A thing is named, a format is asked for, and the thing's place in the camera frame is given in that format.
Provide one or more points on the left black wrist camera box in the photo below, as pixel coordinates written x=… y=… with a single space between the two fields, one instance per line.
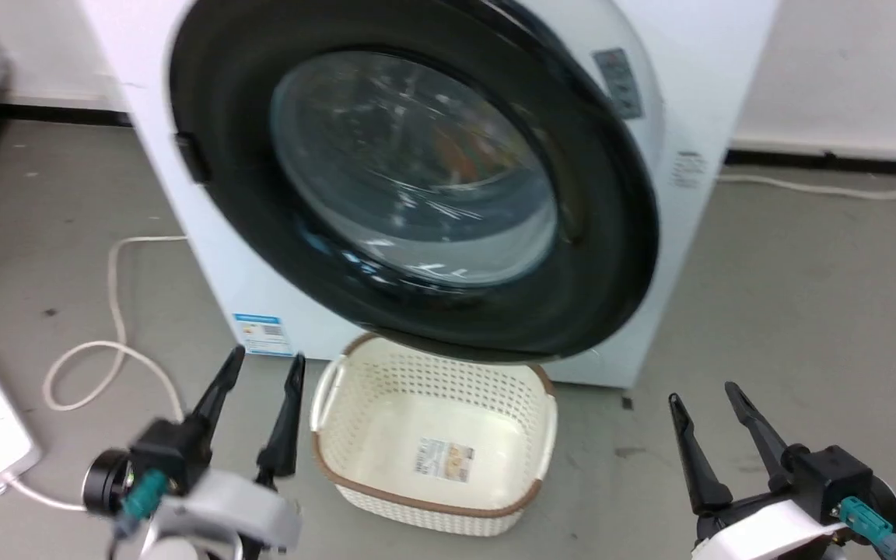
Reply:
x=172 y=455

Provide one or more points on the black round washer door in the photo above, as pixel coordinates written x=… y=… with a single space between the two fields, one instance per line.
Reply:
x=222 y=93

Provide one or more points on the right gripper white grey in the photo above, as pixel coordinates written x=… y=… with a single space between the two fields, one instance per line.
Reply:
x=767 y=533

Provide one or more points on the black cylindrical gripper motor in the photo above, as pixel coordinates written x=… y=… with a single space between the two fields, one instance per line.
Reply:
x=104 y=481
x=890 y=505

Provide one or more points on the paper label inside basket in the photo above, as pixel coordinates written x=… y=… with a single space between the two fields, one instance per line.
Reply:
x=445 y=459

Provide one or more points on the small white text sticker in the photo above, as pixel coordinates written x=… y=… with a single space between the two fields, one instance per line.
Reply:
x=689 y=169

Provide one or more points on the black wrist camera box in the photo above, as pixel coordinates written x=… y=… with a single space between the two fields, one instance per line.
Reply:
x=172 y=455
x=833 y=474

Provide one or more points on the grey rectangular sticker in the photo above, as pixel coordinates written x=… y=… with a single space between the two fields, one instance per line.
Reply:
x=619 y=84

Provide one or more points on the right black cylindrical gripper motor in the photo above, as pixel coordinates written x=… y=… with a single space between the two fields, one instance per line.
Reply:
x=890 y=505

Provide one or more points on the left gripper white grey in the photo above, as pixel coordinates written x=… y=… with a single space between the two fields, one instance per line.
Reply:
x=234 y=509

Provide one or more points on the right black wrist camera box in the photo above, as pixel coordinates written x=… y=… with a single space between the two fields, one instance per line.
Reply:
x=833 y=474

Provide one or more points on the left black cylindrical gripper motor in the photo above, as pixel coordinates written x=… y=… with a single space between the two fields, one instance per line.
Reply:
x=104 y=481

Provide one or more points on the white front-load washing machine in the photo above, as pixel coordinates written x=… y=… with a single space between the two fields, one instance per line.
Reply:
x=728 y=62

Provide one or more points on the black door latch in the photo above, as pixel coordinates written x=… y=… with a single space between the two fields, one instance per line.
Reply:
x=193 y=158

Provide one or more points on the cream plastic laundry basket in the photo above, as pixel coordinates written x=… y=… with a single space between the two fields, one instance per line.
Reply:
x=386 y=435

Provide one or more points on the blue energy label sticker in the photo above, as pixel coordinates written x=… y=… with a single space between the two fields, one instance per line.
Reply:
x=263 y=334

